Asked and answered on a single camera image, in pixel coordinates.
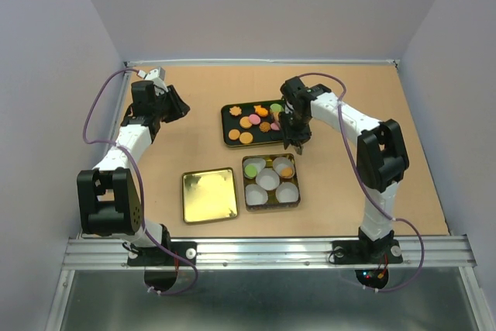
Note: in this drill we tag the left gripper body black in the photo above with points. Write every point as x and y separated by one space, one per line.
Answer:
162 98

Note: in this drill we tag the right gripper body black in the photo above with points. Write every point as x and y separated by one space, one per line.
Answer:
300 129

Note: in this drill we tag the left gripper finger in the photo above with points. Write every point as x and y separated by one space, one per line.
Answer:
172 115
175 104

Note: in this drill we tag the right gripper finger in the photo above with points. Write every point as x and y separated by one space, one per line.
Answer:
299 143
286 130

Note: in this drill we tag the orange round cookie packed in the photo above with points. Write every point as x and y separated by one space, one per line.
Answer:
287 172

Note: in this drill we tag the pink round cookie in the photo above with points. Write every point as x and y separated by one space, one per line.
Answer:
254 119

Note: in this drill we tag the orange round cookie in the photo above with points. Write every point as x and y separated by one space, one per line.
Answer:
246 138
234 134
245 123

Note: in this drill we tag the green round cookie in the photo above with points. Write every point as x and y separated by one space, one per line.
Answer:
250 171

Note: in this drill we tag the gold tin lid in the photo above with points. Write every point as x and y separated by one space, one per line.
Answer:
209 196

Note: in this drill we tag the metal tongs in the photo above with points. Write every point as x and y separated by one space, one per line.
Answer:
292 130

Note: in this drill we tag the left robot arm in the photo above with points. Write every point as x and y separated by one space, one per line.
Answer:
111 194

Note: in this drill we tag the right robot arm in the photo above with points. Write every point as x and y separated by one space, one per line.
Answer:
379 164

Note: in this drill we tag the green cookie lower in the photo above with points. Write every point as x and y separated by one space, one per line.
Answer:
276 108

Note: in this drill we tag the orange swirl cookie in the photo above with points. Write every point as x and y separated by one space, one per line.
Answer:
265 127

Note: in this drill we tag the orange bear cookie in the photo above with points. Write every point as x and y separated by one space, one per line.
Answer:
261 111

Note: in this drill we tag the white paper cup top-right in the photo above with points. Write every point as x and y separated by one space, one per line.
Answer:
280 163

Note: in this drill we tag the black cookie tray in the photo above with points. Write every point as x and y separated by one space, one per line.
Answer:
229 122

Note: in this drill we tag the gold cookie tin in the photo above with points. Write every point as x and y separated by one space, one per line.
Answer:
272 202

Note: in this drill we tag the white paper cup centre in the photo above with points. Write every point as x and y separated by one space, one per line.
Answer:
268 179

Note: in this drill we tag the orange round cookie bottom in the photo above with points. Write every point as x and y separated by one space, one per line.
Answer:
246 138

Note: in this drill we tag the white paper cup bottom-right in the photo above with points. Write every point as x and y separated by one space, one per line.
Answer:
287 192

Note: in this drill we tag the orange flower cookie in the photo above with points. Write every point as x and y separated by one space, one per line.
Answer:
235 111

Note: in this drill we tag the white paper cup top-left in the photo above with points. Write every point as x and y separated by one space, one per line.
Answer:
259 162

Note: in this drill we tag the white paper cup bottom-left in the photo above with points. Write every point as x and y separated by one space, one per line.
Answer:
255 195

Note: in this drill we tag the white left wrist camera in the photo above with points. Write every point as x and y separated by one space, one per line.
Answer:
157 76

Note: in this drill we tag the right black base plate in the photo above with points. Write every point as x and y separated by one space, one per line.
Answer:
363 252

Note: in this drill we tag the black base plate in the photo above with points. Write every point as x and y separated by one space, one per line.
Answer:
363 252
155 257

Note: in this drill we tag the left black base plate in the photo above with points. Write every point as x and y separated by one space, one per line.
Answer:
155 257

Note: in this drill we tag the aluminium front rail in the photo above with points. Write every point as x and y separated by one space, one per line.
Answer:
257 254

